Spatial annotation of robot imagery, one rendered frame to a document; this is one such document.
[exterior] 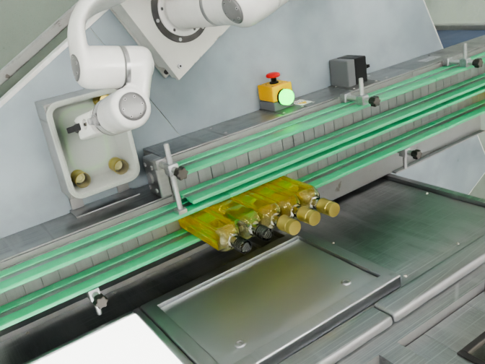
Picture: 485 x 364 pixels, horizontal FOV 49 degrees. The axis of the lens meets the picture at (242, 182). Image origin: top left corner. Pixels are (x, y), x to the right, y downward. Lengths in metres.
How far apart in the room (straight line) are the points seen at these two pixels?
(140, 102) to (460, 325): 0.74
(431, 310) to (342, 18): 0.95
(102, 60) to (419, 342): 0.78
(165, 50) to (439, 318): 0.83
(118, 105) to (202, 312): 0.48
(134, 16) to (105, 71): 0.33
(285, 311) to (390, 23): 1.10
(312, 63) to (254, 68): 0.21
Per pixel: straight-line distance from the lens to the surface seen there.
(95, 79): 0.96
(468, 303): 1.21
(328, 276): 1.22
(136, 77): 0.98
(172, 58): 1.31
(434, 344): 1.11
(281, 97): 1.48
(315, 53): 1.67
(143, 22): 1.28
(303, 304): 1.15
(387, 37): 1.89
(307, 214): 1.19
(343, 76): 1.67
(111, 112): 0.96
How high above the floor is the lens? 2.00
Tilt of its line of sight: 53 degrees down
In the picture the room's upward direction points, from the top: 112 degrees clockwise
